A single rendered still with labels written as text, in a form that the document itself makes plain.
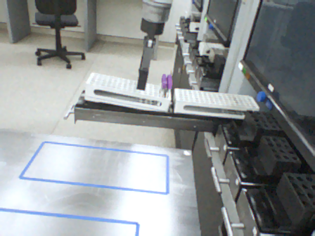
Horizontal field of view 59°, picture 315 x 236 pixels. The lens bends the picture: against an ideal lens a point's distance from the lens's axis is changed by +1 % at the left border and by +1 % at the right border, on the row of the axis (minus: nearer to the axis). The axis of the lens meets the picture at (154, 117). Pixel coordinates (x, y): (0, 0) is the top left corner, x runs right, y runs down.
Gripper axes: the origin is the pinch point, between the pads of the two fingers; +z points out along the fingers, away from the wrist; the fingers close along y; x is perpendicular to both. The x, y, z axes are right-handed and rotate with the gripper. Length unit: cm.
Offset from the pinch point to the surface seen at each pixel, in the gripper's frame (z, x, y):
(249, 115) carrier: -0.3, 35.9, 13.5
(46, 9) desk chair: 37, -105, -221
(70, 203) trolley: 10, -11, 49
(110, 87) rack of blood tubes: 3.6, -10.1, 4.3
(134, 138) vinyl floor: 91, 7, -91
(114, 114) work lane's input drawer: 12.5, -7.1, 6.9
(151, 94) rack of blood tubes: 3.9, 4.2, 3.0
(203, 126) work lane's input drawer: 10.6, 24.8, 6.9
